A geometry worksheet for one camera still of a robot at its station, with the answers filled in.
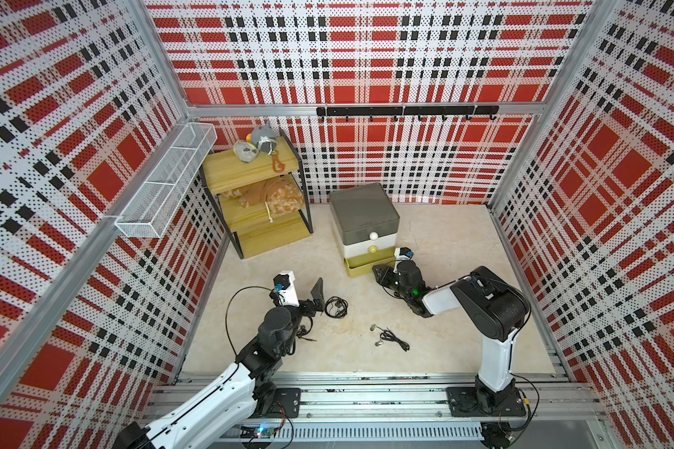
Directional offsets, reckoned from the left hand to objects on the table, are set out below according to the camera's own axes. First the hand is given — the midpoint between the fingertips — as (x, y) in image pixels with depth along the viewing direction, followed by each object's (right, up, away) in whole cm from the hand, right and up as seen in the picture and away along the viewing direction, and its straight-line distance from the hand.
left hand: (311, 278), depth 79 cm
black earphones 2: (+23, -19, +6) cm, 30 cm away
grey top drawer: (+14, +20, +12) cm, 27 cm away
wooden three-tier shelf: (-19, +23, +15) cm, 33 cm away
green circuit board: (-10, -37, -10) cm, 40 cm away
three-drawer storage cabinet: (+15, +2, +17) cm, 22 cm away
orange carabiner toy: (-11, +34, +7) cm, 37 cm away
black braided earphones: (+7, -11, +12) cm, 18 cm away
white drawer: (+25, +10, +17) cm, 32 cm away
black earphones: (-4, -17, +7) cm, 19 cm away
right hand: (+21, +1, +18) cm, 28 cm away
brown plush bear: (-11, +25, +9) cm, 29 cm away
